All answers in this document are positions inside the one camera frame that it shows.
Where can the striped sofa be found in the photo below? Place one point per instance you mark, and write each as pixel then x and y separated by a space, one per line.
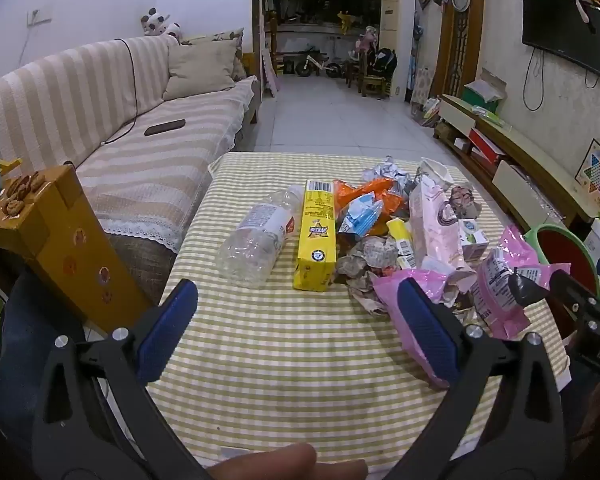
pixel 130 170

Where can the blue white packet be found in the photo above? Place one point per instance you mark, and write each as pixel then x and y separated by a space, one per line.
pixel 362 212

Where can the beige cushion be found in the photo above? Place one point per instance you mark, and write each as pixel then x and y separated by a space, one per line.
pixel 200 67

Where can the black wall television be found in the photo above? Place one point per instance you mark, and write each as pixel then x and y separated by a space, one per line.
pixel 565 30

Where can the white paper cup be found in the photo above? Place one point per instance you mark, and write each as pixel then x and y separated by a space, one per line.
pixel 432 170

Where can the white balance bike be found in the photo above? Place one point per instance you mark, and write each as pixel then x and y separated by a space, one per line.
pixel 310 65

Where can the green box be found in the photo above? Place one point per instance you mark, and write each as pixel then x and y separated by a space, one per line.
pixel 480 97

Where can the white green milk carton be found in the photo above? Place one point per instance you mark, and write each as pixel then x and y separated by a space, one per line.
pixel 472 240

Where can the wooden television cabinet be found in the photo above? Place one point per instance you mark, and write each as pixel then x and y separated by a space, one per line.
pixel 520 150

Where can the spotted plush toy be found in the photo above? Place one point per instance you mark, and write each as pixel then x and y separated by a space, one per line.
pixel 155 22

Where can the yellow carton box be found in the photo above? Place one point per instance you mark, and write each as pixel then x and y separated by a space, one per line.
pixel 315 240

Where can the orange snack bag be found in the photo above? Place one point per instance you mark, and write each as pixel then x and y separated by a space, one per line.
pixel 350 192

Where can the red folder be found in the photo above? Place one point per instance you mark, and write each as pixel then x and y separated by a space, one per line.
pixel 485 145

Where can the black phone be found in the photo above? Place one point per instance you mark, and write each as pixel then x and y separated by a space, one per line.
pixel 165 127

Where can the star checkers board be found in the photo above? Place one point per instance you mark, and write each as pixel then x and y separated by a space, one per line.
pixel 597 175

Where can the pink white foam mat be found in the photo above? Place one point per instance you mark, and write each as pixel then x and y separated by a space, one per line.
pixel 271 72

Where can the white standing air conditioner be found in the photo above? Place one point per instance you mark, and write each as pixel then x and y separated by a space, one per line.
pixel 392 15

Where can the clear plastic bottle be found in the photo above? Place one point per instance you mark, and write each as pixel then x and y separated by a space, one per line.
pixel 252 255

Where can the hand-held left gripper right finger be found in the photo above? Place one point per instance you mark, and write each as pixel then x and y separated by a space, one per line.
pixel 427 330

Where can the checked tablecloth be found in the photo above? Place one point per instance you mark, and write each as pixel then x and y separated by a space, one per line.
pixel 280 360

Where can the pink milk carton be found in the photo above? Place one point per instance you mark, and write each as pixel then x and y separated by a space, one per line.
pixel 435 230

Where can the person's left hand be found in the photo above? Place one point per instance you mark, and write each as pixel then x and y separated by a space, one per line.
pixel 280 462

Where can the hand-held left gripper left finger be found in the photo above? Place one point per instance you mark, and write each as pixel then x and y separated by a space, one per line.
pixel 167 330

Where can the wooden chair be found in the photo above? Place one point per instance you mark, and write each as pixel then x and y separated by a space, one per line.
pixel 370 82

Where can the yellow cardboard box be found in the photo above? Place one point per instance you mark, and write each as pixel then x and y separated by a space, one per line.
pixel 70 240

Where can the green-rimmed red bin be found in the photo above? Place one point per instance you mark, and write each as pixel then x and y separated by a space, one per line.
pixel 560 250

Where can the small yellow white packet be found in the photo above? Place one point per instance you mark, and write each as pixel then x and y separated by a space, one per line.
pixel 399 230

